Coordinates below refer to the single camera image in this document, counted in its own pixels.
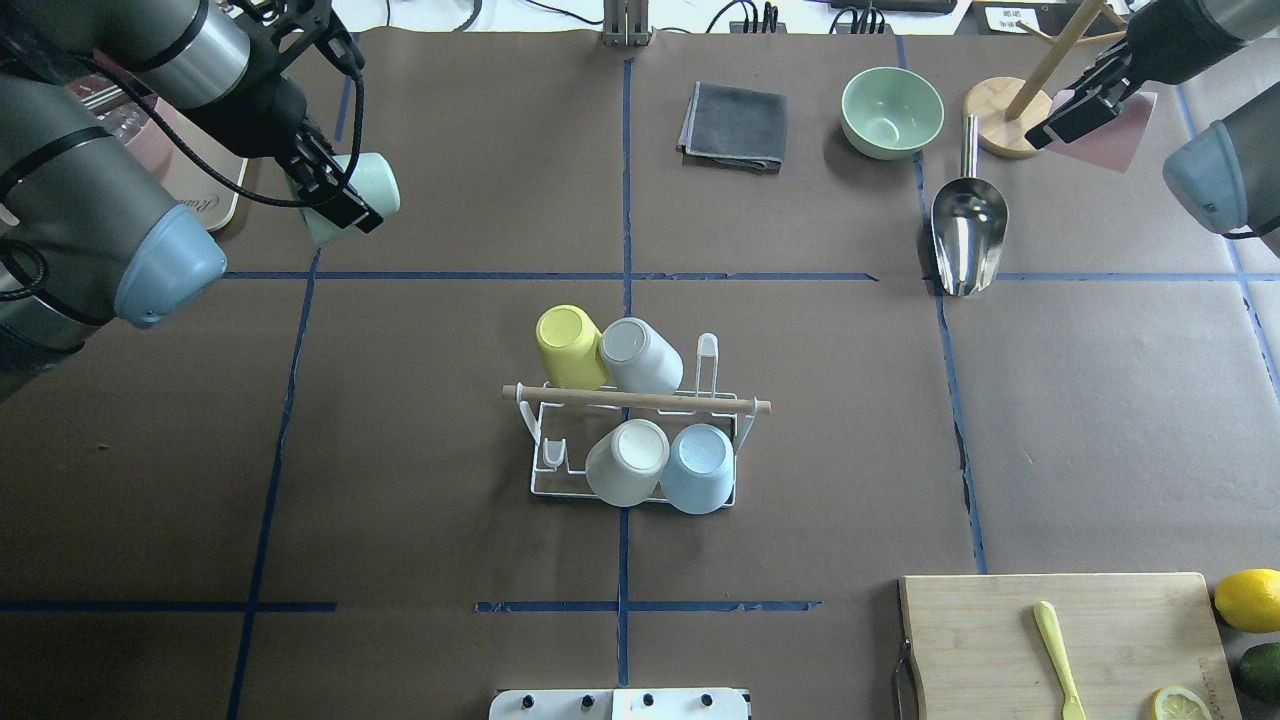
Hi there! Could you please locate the metal scoop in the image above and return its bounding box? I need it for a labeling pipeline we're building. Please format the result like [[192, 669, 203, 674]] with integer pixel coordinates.
[[931, 114, 1010, 297]]

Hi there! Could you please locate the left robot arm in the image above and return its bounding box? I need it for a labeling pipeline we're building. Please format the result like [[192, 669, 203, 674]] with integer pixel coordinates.
[[1, 1, 396, 395]]

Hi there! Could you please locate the camera mount post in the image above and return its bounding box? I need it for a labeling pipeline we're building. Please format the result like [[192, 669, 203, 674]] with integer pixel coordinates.
[[602, 0, 653, 47]]

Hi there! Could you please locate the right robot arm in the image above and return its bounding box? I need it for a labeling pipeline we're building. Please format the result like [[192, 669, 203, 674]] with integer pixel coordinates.
[[1025, 1, 1279, 252]]

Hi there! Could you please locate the green bowl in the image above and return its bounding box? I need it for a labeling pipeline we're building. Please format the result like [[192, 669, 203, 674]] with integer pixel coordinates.
[[840, 67, 946, 160]]

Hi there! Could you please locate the white cup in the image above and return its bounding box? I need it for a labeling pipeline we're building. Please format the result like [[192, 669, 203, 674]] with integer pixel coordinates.
[[585, 419, 669, 507]]

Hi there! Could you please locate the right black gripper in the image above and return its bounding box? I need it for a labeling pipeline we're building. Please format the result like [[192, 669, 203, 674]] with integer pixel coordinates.
[[1025, 38, 1160, 150]]

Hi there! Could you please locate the pink cup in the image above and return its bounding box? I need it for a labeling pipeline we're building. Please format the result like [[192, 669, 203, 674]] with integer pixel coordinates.
[[1047, 91, 1158, 173]]

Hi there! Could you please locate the grey cup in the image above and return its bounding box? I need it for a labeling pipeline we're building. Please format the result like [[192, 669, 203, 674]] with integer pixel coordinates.
[[599, 316, 684, 395]]

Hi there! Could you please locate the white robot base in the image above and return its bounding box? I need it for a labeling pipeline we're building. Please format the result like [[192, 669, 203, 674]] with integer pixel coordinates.
[[488, 687, 753, 719]]

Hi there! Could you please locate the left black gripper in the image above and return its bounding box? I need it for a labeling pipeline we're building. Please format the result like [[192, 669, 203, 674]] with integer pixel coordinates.
[[205, 73, 384, 234]]

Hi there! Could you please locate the whole lemon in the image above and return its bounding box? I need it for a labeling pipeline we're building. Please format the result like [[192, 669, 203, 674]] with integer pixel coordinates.
[[1213, 568, 1279, 634]]

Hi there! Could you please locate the avocado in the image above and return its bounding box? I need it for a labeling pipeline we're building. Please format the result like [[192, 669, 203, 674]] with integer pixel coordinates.
[[1233, 642, 1279, 706]]

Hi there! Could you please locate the wooden cutting board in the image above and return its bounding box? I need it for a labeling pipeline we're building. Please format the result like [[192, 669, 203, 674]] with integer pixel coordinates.
[[899, 571, 1242, 719]]

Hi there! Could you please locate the grey folded cloth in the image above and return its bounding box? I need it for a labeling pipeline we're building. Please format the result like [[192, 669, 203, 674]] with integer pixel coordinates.
[[677, 81, 788, 173]]

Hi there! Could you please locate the green cup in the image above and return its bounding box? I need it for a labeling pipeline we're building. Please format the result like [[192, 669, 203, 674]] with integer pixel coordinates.
[[301, 152, 401, 246]]

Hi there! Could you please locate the beige serving tray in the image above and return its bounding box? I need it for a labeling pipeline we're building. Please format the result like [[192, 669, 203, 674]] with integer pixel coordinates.
[[160, 143, 248, 232]]

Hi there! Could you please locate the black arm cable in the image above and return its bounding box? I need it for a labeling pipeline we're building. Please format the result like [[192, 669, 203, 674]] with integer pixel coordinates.
[[60, 10, 366, 211]]

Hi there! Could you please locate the blue cup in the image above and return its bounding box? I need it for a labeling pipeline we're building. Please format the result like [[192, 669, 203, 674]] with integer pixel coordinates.
[[660, 423, 735, 515]]

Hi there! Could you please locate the yellow plastic knife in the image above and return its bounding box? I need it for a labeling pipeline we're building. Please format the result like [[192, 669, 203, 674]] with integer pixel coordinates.
[[1032, 600, 1087, 719]]

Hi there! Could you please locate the yellow cup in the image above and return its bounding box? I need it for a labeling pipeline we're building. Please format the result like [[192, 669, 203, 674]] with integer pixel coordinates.
[[535, 304, 611, 389]]

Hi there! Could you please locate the white wire cup holder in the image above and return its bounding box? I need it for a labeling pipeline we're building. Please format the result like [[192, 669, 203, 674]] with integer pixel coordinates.
[[502, 333, 772, 515]]

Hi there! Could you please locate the lemon slice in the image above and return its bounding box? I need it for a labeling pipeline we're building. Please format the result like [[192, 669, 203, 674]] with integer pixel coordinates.
[[1148, 685, 1213, 720]]

